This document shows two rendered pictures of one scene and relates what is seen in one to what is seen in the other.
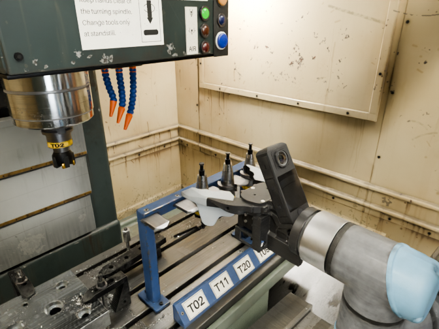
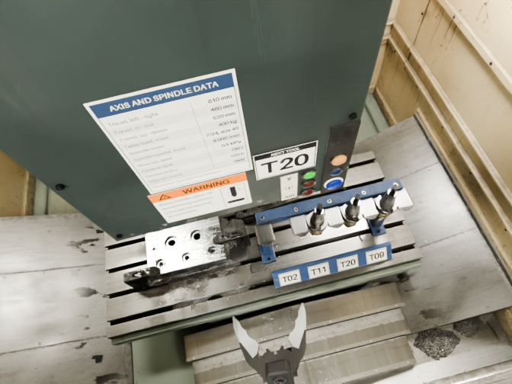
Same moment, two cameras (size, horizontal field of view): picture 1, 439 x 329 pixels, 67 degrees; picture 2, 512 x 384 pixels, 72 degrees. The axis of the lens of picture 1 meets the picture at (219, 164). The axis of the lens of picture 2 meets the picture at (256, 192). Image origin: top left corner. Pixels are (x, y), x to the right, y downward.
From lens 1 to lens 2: 69 cm
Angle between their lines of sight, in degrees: 47
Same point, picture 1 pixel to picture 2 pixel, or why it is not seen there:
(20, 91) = not seen: hidden behind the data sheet
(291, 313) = (379, 302)
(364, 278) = not seen: outside the picture
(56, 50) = (146, 227)
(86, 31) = (169, 215)
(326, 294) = (426, 303)
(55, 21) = (142, 218)
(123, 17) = (204, 201)
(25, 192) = not seen: hidden behind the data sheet
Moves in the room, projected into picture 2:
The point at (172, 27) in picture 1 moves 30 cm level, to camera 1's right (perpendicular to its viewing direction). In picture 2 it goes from (263, 191) to (433, 283)
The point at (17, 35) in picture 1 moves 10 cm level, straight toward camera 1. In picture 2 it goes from (115, 228) to (100, 287)
